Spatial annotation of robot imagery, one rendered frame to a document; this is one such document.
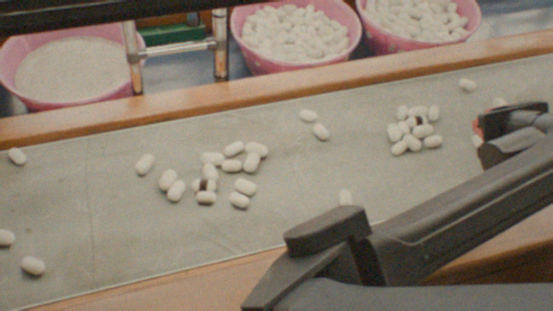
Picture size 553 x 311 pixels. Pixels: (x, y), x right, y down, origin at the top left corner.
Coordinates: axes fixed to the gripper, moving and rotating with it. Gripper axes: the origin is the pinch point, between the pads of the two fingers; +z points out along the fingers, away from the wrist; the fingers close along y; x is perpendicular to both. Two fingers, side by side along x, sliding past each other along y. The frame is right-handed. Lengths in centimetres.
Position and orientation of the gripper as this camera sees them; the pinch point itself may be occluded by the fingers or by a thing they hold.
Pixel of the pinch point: (477, 125)
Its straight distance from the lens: 92.6
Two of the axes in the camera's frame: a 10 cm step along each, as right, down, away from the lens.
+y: -9.5, 1.9, -2.5
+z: -2.7, -1.3, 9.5
